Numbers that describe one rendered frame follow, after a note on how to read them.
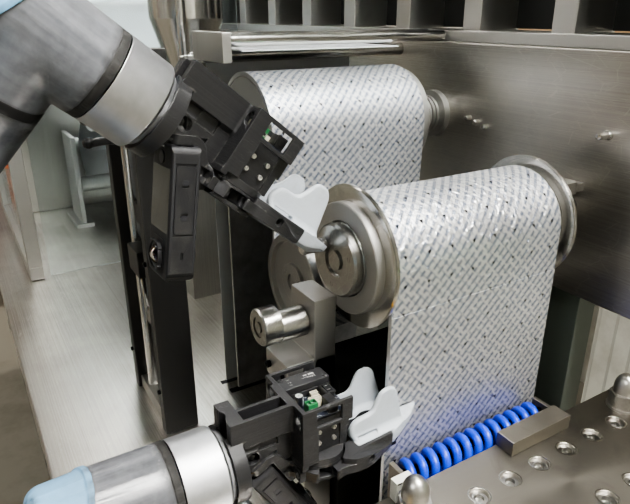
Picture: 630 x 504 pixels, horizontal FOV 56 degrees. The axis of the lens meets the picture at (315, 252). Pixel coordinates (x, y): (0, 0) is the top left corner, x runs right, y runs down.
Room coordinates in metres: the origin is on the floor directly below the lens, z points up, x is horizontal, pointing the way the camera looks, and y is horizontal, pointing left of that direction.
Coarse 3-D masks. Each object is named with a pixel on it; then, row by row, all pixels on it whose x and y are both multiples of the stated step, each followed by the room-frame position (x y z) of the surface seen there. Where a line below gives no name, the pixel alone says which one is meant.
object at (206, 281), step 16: (160, 32) 1.18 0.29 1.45; (176, 32) 1.16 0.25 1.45; (176, 48) 1.17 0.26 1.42; (192, 48) 1.18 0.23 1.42; (208, 208) 1.19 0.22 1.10; (208, 224) 1.19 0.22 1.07; (208, 240) 1.19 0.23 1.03; (208, 256) 1.18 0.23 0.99; (208, 272) 1.18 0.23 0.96; (192, 288) 1.17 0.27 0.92; (208, 288) 1.18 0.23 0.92
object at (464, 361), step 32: (512, 288) 0.59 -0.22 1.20; (544, 288) 0.62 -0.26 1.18; (416, 320) 0.52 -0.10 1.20; (448, 320) 0.54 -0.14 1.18; (480, 320) 0.57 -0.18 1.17; (512, 320) 0.59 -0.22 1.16; (544, 320) 0.62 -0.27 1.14; (416, 352) 0.52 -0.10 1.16; (448, 352) 0.55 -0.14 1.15; (480, 352) 0.57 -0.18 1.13; (512, 352) 0.60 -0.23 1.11; (416, 384) 0.52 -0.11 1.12; (448, 384) 0.55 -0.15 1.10; (480, 384) 0.57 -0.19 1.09; (512, 384) 0.60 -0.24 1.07; (416, 416) 0.53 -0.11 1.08; (448, 416) 0.55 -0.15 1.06; (480, 416) 0.58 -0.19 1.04; (416, 448) 0.53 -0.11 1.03
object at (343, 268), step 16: (336, 224) 0.55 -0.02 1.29; (336, 240) 0.54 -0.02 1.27; (352, 240) 0.53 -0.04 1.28; (320, 256) 0.57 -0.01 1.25; (336, 256) 0.54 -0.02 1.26; (352, 256) 0.52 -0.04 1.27; (320, 272) 0.57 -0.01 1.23; (336, 272) 0.55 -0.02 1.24; (352, 272) 0.52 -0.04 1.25; (336, 288) 0.54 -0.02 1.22; (352, 288) 0.52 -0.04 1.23
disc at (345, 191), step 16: (336, 192) 0.58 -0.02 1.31; (352, 192) 0.56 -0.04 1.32; (368, 208) 0.53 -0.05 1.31; (384, 224) 0.51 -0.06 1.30; (384, 240) 0.51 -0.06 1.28; (384, 256) 0.51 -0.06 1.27; (384, 288) 0.51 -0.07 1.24; (384, 304) 0.51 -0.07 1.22; (352, 320) 0.55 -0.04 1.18; (368, 320) 0.53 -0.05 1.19; (384, 320) 0.51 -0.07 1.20
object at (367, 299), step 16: (336, 208) 0.56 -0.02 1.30; (352, 208) 0.54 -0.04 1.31; (320, 224) 0.59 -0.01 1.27; (352, 224) 0.54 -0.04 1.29; (368, 224) 0.52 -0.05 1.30; (368, 240) 0.52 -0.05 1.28; (368, 256) 0.51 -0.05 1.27; (368, 272) 0.51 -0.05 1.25; (384, 272) 0.51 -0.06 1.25; (368, 288) 0.51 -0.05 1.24; (336, 304) 0.56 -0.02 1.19; (352, 304) 0.53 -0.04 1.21; (368, 304) 0.51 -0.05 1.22
